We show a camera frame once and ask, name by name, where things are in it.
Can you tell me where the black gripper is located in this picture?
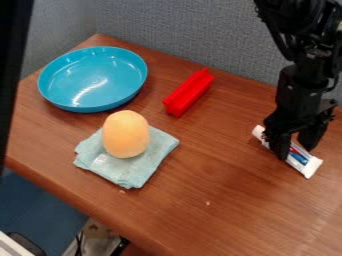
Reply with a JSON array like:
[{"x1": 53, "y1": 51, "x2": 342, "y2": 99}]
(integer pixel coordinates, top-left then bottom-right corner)
[{"x1": 264, "y1": 65, "x2": 331, "y2": 160}]

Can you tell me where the white toothpaste tube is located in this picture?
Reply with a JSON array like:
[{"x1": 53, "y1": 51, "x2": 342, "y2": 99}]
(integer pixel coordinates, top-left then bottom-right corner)
[{"x1": 251, "y1": 125, "x2": 323, "y2": 179}]

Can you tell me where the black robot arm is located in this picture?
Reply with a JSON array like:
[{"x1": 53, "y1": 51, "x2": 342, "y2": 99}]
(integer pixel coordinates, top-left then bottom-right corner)
[{"x1": 253, "y1": 0, "x2": 342, "y2": 159}]

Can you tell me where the blue plate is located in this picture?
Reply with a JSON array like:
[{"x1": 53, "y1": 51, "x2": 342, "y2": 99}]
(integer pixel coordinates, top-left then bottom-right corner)
[{"x1": 37, "y1": 46, "x2": 148, "y2": 113}]

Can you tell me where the red plastic block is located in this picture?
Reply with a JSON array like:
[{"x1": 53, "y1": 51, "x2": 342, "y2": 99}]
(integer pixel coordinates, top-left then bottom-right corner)
[{"x1": 162, "y1": 68, "x2": 213, "y2": 118}]

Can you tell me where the orange egg-shaped sponge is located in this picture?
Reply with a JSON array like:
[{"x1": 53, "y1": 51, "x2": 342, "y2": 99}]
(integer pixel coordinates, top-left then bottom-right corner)
[{"x1": 101, "y1": 110, "x2": 149, "y2": 158}]

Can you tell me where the light blue folded cloth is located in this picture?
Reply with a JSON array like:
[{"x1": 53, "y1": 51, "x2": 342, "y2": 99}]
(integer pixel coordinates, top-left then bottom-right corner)
[{"x1": 73, "y1": 127, "x2": 178, "y2": 189}]

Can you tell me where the beige object under table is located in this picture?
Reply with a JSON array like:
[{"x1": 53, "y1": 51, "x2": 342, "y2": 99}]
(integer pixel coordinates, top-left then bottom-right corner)
[{"x1": 61, "y1": 219, "x2": 120, "y2": 256}]

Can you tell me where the white object bottom left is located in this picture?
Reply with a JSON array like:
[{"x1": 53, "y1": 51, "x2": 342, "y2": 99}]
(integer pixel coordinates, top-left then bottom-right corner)
[{"x1": 0, "y1": 231, "x2": 29, "y2": 256}]

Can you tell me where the dark vertical post foreground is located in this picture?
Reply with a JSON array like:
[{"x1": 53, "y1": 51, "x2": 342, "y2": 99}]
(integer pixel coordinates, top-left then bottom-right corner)
[{"x1": 0, "y1": 0, "x2": 34, "y2": 175}]

